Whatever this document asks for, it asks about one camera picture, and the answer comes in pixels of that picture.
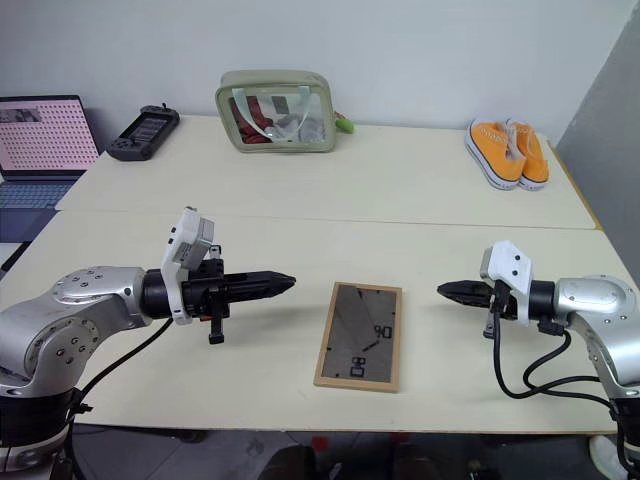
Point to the white shoe on floor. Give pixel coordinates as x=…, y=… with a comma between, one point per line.
x=605, y=457

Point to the wooden framed digital clock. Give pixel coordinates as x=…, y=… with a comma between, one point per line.
x=360, y=340

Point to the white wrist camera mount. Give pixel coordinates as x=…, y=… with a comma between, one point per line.
x=510, y=270
x=182, y=250

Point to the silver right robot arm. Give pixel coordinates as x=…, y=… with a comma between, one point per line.
x=600, y=320

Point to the small green bag pendant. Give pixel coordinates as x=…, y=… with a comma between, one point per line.
x=346, y=124

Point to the black handheld game controller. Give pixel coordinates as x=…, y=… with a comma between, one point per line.
x=142, y=132

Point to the small red object under table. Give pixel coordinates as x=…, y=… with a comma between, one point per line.
x=319, y=443

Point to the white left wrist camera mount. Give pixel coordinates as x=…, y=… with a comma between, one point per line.
x=182, y=250

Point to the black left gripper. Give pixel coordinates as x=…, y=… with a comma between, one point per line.
x=205, y=295

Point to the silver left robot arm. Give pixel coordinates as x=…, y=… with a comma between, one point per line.
x=75, y=310

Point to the dark rounded shape under table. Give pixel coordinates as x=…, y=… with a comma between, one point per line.
x=290, y=462

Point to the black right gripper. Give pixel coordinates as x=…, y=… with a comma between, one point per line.
x=502, y=300

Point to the orange canvas shoe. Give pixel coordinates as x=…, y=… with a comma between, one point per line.
x=495, y=155
x=535, y=160

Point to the open laptop with pink screen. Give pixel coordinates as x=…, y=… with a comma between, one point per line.
x=40, y=140

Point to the green transparent toiletry bag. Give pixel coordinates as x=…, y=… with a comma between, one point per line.
x=280, y=110

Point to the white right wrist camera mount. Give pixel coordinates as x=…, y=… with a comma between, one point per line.
x=510, y=270

